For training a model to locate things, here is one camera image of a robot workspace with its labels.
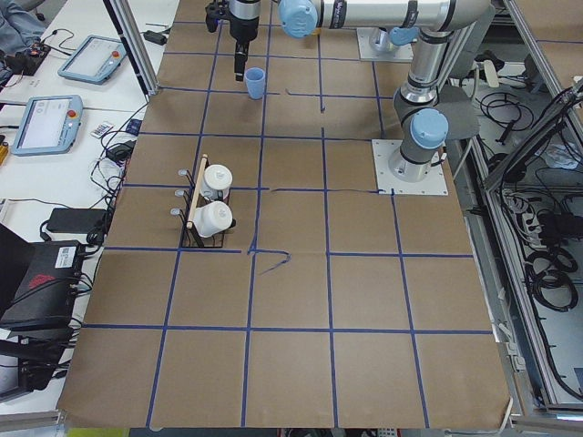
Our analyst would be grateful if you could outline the black wire mug rack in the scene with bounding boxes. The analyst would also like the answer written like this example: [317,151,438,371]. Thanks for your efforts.
[170,154,236,249]

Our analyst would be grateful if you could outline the white mug rack end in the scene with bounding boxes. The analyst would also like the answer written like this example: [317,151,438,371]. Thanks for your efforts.
[193,200,236,238]
[200,164,233,200]

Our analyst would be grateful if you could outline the white mug far rack end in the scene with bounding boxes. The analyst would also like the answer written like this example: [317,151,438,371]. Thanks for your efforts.
[200,164,233,200]

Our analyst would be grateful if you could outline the light blue plastic cup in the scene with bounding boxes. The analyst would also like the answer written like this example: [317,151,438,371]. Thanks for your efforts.
[244,67,266,100]

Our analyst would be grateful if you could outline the black power adapter brick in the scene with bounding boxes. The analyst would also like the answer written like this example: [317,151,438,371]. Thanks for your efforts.
[39,208,106,241]

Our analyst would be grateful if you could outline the black computer box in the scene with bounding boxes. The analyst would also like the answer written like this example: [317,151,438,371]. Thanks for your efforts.
[1,226,87,331]

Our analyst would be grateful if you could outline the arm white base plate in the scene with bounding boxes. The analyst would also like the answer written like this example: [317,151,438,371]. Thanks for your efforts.
[356,27,414,63]
[372,139,448,196]

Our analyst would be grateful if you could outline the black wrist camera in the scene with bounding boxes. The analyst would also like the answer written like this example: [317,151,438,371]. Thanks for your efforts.
[205,1,229,33]

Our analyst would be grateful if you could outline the near teach pendant tablet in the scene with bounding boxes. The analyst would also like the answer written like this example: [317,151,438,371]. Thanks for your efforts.
[10,95,83,156]

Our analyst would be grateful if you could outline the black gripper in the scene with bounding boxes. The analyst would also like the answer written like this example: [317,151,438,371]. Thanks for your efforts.
[230,17,259,82]

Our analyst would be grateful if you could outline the far teach pendant tablet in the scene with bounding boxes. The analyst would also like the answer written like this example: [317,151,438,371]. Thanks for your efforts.
[57,35,127,85]

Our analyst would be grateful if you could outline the teach pendant tablet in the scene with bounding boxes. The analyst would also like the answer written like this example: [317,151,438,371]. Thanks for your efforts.
[57,35,127,85]
[10,95,83,156]

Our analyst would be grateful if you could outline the white mug near rack end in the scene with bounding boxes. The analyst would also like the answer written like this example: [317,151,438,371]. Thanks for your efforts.
[193,200,236,238]

